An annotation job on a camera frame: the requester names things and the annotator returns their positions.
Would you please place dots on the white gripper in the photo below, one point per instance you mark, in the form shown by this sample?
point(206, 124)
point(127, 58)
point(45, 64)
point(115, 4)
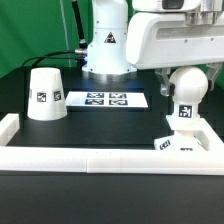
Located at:
point(159, 40)

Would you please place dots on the white lamp bulb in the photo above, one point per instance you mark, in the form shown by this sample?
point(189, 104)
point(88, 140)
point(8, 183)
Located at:
point(191, 84)

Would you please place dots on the white lamp base with tags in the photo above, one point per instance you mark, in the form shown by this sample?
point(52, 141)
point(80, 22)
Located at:
point(183, 138)

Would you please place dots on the white lamp shade with tags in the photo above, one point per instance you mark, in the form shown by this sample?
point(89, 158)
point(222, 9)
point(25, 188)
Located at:
point(46, 100)

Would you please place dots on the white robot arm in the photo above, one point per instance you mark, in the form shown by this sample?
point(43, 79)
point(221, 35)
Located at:
point(106, 54)

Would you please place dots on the white sheet with tags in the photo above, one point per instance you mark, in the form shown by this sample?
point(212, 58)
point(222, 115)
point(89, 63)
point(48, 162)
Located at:
point(106, 99)

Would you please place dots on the white U-shaped frame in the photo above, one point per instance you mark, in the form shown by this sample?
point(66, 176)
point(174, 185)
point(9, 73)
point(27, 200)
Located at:
point(42, 159)

